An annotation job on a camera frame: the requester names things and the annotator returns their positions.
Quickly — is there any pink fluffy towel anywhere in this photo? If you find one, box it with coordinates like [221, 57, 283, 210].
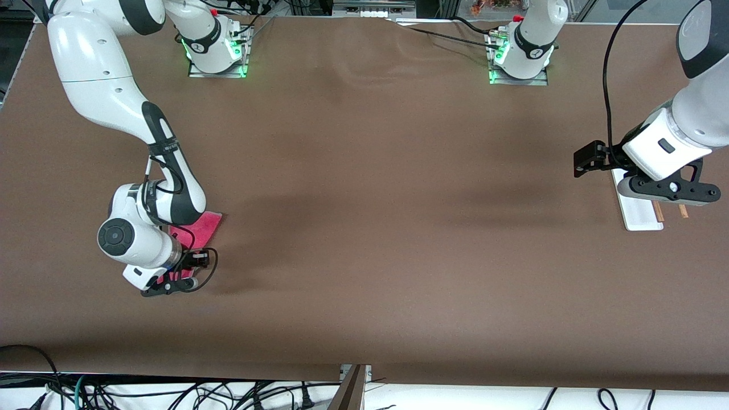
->
[164, 211, 224, 282]

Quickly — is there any white rack base tray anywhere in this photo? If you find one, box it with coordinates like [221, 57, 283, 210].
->
[611, 169, 665, 232]

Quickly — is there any brown wooden beam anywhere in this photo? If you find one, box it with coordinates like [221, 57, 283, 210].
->
[327, 364, 368, 410]

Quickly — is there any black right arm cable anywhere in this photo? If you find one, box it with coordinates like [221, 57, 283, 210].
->
[145, 154, 219, 292]

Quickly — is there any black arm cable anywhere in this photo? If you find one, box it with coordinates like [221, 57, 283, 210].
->
[145, 154, 219, 292]
[603, 0, 653, 154]

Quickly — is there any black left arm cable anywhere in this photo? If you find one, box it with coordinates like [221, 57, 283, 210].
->
[603, 0, 653, 154]

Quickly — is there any short black table cable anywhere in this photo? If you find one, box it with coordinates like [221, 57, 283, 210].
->
[453, 16, 492, 36]

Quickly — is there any thick black floor cable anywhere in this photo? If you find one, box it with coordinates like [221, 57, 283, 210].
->
[0, 345, 60, 393]

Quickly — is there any long black table cable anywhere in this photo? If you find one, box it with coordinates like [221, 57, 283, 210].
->
[393, 19, 496, 49]

